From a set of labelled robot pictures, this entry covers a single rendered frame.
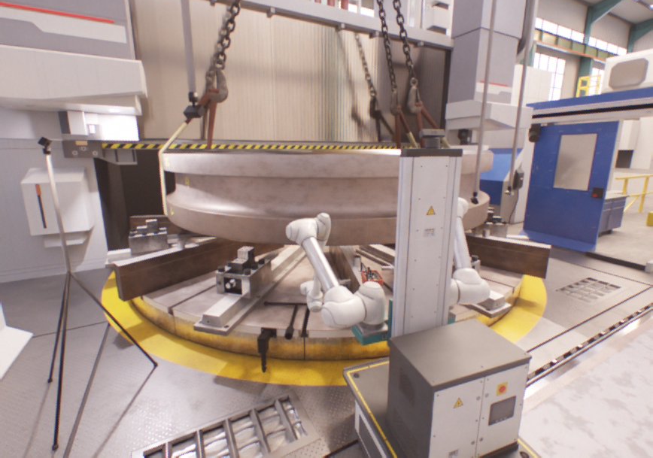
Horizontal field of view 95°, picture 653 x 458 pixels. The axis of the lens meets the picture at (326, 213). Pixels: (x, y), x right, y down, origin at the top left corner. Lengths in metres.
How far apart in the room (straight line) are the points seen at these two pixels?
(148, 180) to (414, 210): 7.16
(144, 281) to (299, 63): 4.35
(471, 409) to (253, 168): 2.44
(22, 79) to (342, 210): 2.92
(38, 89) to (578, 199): 7.63
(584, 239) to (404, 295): 5.71
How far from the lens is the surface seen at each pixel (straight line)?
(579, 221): 7.15
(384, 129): 6.89
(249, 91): 5.66
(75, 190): 5.21
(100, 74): 3.60
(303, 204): 3.01
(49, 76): 3.65
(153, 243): 4.66
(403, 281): 1.69
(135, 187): 8.18
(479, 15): 6.87
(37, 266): 5.95
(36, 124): 4.66
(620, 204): 9.08
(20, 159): 5.72
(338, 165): 2.82
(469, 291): 2.10
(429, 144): 1.62
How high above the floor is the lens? 1.77
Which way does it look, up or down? 12 degrees down
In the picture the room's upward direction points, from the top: straight up
